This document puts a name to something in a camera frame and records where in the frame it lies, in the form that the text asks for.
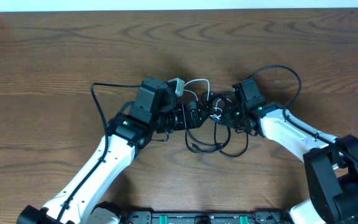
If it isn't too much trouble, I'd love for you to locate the white usb cable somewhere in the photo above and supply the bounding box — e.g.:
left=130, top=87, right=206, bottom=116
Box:
left=181, top=78, right=226, bottom=121

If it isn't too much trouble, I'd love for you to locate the black usb cable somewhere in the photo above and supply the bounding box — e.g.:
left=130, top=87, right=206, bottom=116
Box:
left=183, top=90, right=250, bottom=159

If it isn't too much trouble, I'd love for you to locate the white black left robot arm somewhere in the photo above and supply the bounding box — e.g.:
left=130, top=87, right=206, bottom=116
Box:
left=17, top=78, right=211, bottom=223

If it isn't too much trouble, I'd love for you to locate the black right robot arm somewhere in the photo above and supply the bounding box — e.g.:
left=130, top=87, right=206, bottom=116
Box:
left=222, top=78, right=358, bottom=223

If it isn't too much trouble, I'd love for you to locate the black left camera cable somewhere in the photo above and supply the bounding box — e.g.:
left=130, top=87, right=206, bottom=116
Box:
left=54, top=82, right=142, bottom=224

